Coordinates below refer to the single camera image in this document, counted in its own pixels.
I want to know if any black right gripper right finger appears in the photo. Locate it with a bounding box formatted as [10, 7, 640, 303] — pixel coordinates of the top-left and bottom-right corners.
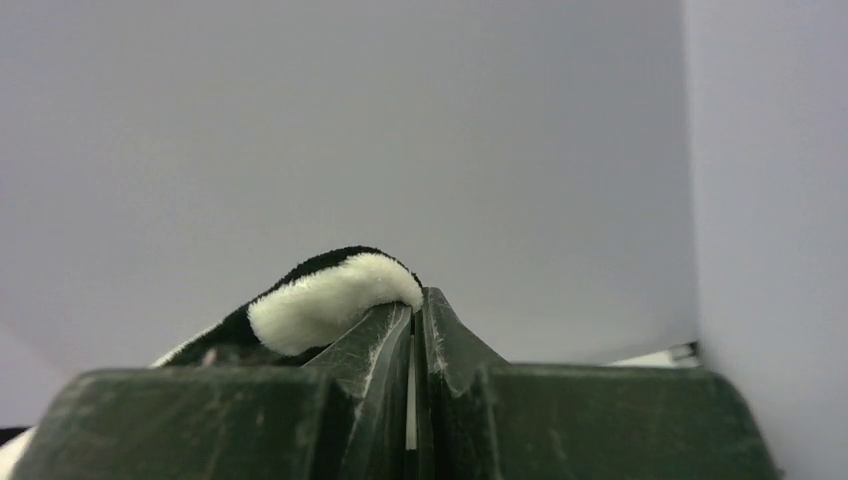
[418, 287, 782, 479]

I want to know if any black white striped pillowcase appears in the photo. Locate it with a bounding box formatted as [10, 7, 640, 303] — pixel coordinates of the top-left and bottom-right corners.
[1, 246, 425, 479]

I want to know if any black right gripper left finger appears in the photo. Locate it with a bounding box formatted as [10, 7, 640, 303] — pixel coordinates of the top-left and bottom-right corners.
[12, 304, 412, 480]

